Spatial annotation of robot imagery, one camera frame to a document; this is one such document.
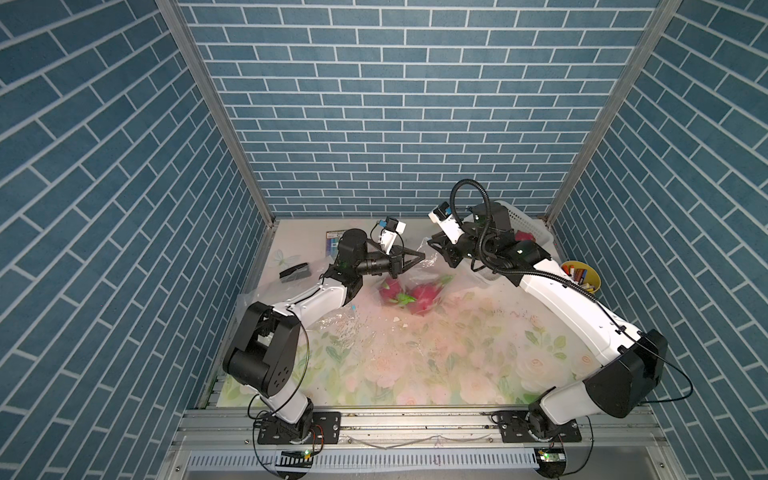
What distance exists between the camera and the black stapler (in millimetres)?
985

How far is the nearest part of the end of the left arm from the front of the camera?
0.67m

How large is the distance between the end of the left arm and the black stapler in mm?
323
